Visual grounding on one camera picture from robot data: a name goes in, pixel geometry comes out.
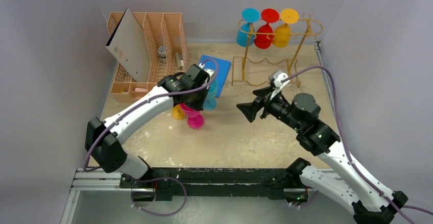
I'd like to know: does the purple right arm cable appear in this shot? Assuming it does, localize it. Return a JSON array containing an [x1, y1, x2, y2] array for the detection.
[[280, 66, 433, 224]]

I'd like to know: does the yellow wine glass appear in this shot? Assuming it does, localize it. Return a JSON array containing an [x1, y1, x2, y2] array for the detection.
[[171, 105, 186, 120], [272, 8, 299, 48]]

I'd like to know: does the magenta wine glass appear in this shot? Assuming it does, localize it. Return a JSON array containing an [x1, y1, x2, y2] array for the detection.
[[180, 104, 204, 129]]

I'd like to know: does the red wine glass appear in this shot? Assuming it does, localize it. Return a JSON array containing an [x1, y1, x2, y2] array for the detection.
[[254, 8, 279, 49]]

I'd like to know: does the yellow front wine glass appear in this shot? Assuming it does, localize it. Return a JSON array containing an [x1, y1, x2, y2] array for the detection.
[[171, 105, 186, 120]]

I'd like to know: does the small jar in organizer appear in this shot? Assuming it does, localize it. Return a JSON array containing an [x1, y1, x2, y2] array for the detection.
[[157, 45, 167, 63]]

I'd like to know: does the blue notebook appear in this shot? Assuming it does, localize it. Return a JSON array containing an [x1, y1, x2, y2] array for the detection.
[[199, 55, 231, 98]]

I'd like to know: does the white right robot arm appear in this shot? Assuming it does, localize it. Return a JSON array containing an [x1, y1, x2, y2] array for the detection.
[[236, 86, 408, 223]]

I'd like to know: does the gold metal wine glass rack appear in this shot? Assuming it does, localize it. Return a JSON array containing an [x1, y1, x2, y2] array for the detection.
[[230, 12, 324, 86]]

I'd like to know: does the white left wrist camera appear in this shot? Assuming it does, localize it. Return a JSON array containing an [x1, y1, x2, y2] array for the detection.
[[199, 63, 215, 80]]

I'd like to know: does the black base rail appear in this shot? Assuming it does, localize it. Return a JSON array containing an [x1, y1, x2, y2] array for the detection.
[[119, 167, 313, 204]]

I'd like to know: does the pink plastic file organizer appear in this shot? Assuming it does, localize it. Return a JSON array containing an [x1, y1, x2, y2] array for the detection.
[[110, 12, 188, 103]]

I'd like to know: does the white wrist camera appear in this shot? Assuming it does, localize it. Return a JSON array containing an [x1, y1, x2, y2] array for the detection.
[[199, 63, 215, 80], [268, 70, 290, 100]]

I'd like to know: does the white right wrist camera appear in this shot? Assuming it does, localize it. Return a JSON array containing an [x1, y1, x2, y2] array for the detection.
[[268, 70, 290, 100]]

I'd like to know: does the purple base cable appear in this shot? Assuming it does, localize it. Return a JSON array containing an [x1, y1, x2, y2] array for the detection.
[[130, 177, 189, 217]]

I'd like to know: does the light blue front wine glass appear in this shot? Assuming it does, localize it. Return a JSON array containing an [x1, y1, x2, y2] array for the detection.
[[203, 80, 218, 111]]

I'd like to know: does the light blue wine glass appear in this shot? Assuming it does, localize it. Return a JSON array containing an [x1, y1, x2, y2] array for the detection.
[[236, 8, 260, 47], [203, 80, 218, 111]]

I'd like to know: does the light blue rear wine glass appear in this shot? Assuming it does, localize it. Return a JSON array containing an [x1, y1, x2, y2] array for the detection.
[[236, 8, 260, 47]]

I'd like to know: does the grey board in organizer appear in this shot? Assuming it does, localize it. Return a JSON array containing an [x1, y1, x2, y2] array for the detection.
[[106, 8, 150, 82]]

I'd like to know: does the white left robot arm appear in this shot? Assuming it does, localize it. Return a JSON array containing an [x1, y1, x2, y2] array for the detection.
[[83, 64, 218, 188]]

